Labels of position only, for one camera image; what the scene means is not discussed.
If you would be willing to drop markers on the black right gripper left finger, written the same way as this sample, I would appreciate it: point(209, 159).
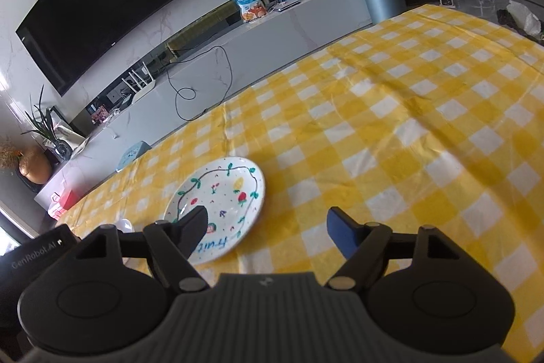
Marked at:
point(171, 245)

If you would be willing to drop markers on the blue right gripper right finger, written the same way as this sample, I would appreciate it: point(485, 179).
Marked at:
point(362, 245)

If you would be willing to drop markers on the white fruit painted plate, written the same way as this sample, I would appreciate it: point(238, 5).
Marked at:
point(232, 190)

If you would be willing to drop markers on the pink storage box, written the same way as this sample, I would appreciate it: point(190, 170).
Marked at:
point(61, 203)

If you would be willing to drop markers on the light blue plastic stool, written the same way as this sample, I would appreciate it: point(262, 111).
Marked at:
point(131, 154)

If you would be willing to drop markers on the golden round vase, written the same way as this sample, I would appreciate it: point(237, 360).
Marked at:
point(34, 166)

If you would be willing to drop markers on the green leafy plant in glass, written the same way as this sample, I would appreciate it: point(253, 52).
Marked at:
point(42, 124)

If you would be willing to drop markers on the yellow checkered tablecloth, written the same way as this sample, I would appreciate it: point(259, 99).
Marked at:
point(430, 118)

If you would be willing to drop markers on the white wifi router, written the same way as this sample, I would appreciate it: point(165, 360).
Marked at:
point(140, 82)

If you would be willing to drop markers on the white tv cabinet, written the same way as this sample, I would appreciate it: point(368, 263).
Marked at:
point(219, 71)

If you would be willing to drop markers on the black television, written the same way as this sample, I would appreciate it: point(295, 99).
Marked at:
point(65, 37)

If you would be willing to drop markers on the blue snack bag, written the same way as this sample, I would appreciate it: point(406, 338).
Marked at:
point(251, 9)

